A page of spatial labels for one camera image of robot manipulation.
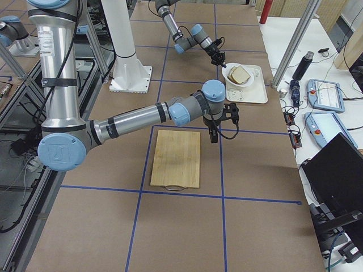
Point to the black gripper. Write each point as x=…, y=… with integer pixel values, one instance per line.
x=210, y=122
x=213, y=52

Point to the white round plate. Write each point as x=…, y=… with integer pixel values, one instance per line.
x=226, y=70

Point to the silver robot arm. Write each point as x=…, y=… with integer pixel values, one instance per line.
x=67, y=138
x=186, y=39

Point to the bread slice with egg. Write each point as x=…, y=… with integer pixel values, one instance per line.
x=230, y=73

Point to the cream bear tray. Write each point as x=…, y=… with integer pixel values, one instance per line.
x=253, y=91

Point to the bamboo cutting board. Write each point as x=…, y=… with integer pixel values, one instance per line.
x=176, y=161

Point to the small metal cup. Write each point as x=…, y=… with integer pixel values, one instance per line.
x=282, y=93

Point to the folded dark blue umbrella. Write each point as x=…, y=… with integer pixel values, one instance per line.
x=295, y=92

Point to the black water bottle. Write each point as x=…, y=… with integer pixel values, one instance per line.
x=303, y=66

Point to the far teach pendant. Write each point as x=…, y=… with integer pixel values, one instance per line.
x=325, y=95

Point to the teach pendant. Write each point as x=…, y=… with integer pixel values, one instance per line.
x=324, y=126
x=325, y=95

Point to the near teach pendant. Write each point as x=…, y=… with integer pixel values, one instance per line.
x=324, y=126

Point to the black monitor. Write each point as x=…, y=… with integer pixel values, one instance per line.
x=335, y=176

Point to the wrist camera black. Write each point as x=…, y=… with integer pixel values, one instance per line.
x=231, y=112
x=219, y=42

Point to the white pedestal column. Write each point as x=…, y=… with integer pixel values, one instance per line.
x=129, y=74

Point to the aluminium frame post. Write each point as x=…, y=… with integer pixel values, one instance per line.
x=297, y=36

